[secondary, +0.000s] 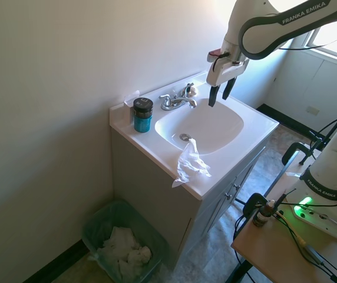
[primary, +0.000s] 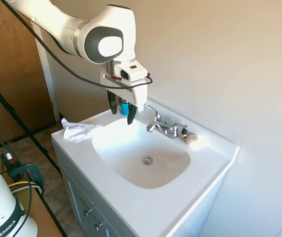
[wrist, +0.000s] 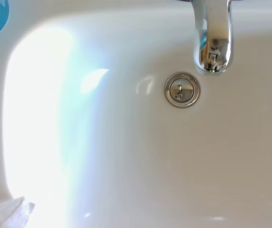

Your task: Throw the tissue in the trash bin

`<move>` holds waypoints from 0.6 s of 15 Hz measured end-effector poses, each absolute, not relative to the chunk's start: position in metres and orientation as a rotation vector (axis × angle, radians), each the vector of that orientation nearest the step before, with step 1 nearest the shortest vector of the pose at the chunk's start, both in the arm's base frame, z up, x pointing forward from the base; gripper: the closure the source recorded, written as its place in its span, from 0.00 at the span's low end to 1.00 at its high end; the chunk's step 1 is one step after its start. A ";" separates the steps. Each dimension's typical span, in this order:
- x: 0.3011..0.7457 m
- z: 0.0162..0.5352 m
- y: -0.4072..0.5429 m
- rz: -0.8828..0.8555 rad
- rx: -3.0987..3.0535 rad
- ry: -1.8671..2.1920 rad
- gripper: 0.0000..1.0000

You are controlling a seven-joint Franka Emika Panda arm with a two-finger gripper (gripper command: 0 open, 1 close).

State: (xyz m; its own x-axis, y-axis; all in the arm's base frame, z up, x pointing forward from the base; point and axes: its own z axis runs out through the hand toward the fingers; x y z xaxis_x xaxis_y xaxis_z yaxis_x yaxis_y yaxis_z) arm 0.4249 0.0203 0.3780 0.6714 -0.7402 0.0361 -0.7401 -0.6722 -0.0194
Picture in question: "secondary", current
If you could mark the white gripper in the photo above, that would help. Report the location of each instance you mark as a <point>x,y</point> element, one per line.
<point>224,72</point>

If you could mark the white tissue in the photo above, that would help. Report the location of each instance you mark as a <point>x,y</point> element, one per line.
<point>189,165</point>

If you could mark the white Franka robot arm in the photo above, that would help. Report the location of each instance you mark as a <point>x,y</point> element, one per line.
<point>236,17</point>

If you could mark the green trash bin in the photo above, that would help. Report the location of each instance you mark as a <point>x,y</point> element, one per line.
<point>153,250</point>

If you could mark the beige seashell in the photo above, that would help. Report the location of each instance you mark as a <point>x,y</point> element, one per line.
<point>193,92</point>

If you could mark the white vanity sink top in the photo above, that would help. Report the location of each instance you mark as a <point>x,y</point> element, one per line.
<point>215,123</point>

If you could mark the chrome sink drain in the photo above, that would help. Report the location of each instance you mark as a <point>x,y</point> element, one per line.
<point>184,136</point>

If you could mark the black baseboard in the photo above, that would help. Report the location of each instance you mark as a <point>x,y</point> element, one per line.
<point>59,262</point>
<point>286,118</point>

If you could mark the teal jar with black lid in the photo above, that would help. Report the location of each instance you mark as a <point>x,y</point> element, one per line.
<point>142,121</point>

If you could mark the dark metal clamp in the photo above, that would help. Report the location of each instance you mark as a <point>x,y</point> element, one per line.
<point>292,147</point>
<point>251,200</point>

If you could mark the metal cabinet knob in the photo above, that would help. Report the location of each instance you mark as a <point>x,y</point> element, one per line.
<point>229,196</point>
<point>235,186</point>

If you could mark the brown dropper bottle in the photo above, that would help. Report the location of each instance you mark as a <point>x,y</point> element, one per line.
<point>261,216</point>

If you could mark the grey vanity cabinet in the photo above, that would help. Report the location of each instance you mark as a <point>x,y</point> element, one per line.
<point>156,212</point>

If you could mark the large crumpled paper towel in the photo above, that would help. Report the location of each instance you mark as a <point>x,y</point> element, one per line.
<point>121,238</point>

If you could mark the balled white paper towel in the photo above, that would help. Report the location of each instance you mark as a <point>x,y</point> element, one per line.
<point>140,254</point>

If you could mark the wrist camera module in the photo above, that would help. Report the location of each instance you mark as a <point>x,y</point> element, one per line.
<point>215,54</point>

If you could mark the beige wall outlet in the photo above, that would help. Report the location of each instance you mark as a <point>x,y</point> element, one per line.
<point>312,110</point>

